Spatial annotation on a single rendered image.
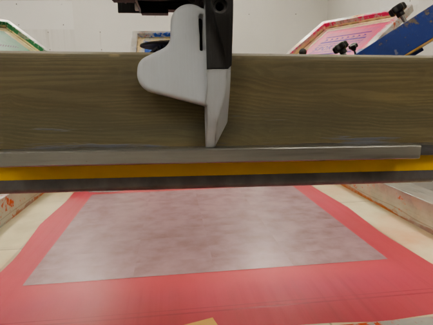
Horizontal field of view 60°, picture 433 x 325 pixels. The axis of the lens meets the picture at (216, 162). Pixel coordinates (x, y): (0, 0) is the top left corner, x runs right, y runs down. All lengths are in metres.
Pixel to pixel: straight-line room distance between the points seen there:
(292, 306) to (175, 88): 0.19
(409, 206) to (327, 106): 0.27
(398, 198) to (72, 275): 0.40
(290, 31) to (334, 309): 4.93
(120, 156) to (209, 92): 0.07
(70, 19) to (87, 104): 4.81
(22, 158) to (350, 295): 0.27
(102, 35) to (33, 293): 4.69
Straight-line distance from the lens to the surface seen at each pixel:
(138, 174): 0.28
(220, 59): 0.24
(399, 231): 0.49
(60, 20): 5.10
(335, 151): 0.28
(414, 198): 0.52
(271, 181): 0.29
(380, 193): 0.58
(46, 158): 0.27
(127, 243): 0.44
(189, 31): 0.25
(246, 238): 0.43
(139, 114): 0.27
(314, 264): 0.38
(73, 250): 0.44
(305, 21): 5.24
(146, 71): 0.25
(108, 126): 0.27
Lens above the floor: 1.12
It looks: 11 degrees down
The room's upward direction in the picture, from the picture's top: 1 degrees counter-clockwise
